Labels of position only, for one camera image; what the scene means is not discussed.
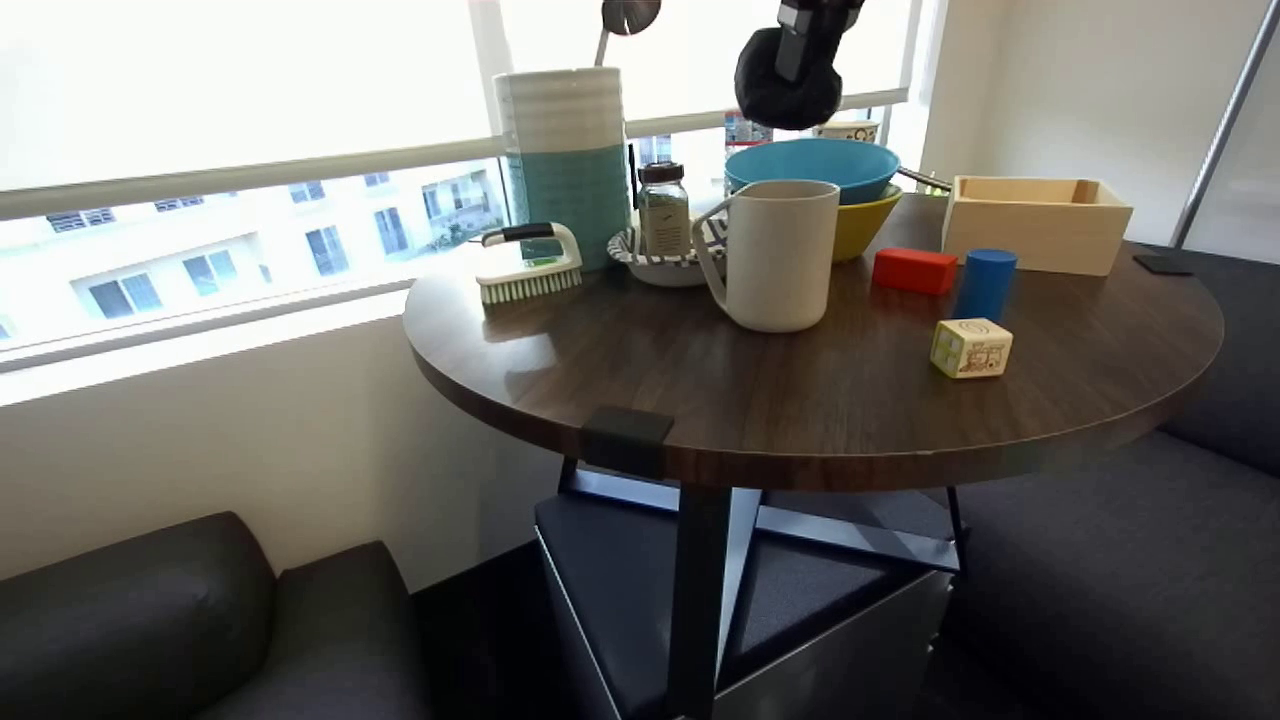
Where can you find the colourful small carton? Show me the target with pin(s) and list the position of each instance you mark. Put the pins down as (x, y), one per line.
(750, 132)

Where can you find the dark grey fabric sofa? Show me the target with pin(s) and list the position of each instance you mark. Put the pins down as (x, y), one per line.
(1147, 533)

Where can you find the white and teal canister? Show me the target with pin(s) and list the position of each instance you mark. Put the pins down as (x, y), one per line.
(567, 165)

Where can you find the black table pedestal leg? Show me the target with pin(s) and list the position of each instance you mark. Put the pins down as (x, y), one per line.
(700, 600)

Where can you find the black clamp on table edge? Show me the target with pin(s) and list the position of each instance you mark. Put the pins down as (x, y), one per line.
(626, 440)

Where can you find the black leather sofa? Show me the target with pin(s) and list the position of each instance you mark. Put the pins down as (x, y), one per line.
(173, 634)

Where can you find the wooden letter cube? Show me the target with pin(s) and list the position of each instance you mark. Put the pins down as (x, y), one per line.
(968, 351)

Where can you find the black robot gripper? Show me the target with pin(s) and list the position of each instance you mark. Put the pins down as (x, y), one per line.
(828, 6)

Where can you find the blue bowl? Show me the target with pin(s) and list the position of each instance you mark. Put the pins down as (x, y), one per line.
(815, 170)

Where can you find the yellow bowl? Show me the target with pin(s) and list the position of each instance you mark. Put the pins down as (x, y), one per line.
(866, 226)

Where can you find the metal ladle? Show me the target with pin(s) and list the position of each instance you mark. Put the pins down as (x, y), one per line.
(621, 22)

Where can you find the black lumpy object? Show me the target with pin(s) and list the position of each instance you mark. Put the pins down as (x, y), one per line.
(786, 97)

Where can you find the light wooden open box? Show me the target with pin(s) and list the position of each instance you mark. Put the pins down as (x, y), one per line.
(1035, 229)

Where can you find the white window frame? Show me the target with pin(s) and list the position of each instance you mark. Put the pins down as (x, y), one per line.
(484, 80)

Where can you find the blue cylinder block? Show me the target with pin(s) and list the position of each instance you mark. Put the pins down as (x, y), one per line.
(987, 286)

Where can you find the small white plate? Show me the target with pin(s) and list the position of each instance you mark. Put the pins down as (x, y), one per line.
(654, 265)

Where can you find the grey metal pole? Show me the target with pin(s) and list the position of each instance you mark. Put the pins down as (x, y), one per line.
(1234, 124)

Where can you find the red rectangular block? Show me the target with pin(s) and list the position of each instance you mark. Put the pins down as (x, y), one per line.
(913, 275)

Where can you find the glass spice jar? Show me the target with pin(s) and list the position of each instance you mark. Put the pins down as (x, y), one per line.
(662, 210)

